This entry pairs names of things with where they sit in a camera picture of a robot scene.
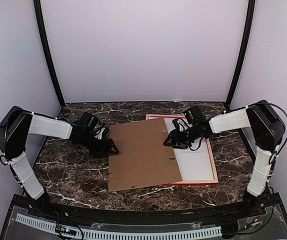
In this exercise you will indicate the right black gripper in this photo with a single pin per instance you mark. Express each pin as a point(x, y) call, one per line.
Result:
point(176, 138)

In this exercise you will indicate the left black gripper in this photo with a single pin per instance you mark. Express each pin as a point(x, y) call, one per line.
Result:
point(103, 149)

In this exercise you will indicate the printed photo of painting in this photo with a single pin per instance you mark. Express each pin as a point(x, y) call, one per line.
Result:
point(197, 166)

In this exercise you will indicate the brown backing board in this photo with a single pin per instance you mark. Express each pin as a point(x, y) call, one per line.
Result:
point(143, 160)

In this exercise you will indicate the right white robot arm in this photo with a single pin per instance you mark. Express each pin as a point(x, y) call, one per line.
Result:
point(268, 129)

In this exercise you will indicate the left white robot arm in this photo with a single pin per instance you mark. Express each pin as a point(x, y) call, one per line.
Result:
point(20, 124)

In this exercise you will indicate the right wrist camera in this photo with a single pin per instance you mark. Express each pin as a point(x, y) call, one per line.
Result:
point(180, 124)

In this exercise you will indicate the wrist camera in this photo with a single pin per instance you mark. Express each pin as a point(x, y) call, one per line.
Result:
point(102, 133)
point(180, 124)

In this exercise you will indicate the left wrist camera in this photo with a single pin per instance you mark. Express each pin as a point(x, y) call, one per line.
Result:
point(102, 133)

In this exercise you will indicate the grey slotted cable duct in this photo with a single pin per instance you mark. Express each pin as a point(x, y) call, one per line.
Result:
point(105, 231)

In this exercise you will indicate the black front table rail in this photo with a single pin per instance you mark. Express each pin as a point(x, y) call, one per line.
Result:
point(213, 215)

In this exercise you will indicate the right black corner post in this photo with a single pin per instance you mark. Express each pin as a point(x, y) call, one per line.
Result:
point(242, 52)

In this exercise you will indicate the black corner post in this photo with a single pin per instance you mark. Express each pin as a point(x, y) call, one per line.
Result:
point(242, 52)
point(47, 52)

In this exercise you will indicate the left black corner post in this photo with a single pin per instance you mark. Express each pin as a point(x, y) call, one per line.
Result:
point(47, 52)

